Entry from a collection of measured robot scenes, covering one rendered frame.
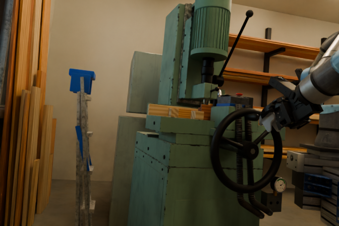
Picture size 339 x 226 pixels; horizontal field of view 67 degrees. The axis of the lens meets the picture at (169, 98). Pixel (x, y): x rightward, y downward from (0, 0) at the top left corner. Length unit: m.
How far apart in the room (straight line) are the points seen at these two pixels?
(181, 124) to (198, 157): 0.15
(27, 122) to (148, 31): 2.13
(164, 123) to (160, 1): 3.04
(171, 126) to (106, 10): 2.94
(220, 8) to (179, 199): 0.83
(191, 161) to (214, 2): 0.71
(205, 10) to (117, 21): 2.56
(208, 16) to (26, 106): 1.51
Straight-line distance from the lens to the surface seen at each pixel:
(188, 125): 1.00
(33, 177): 2.25
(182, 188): 1.04
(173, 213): 1.05
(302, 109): 0.74
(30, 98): 2.22
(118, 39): 3.63
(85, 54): 3.60
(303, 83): 0.71
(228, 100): 1.01
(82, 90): 1.75
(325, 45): 1.68
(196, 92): 1.24
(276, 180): 1.19
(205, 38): 1.20
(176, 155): 1.00
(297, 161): 1.48
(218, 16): 1.24
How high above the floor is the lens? 0.90
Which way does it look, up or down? 4 degrees up
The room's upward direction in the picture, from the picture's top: 5 degrees clockwise
